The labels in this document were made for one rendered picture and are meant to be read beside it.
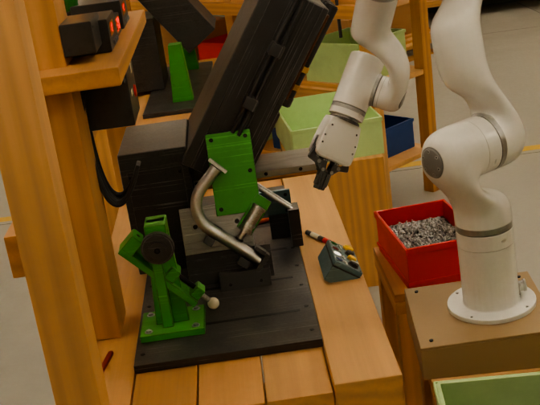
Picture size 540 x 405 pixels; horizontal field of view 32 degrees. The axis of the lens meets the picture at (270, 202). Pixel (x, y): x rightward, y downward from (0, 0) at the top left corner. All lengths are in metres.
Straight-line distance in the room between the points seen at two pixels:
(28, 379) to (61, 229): 2.42
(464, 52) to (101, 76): 0.74
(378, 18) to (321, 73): 3.24
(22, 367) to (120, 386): 2.21
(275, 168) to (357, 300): 0.48
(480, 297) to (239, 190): 0.70
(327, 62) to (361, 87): 3.06
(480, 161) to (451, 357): 0.41
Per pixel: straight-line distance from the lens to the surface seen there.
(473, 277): 2.06
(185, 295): 2.22
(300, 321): 2.21
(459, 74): 1.93
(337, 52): 5.22
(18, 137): 1.77
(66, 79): 2.04
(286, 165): 2.57
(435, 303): 2.17
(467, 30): 1.92
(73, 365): 1.93
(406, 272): 2.53
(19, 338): 4.58
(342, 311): 2.23
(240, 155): 2.42
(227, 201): 2.43
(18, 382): 4.20
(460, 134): 1.93
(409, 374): 2.64
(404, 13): 9.65
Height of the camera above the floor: 1.89
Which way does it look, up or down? 19 degrees down
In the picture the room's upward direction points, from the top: 8 degrees counter-clockwise
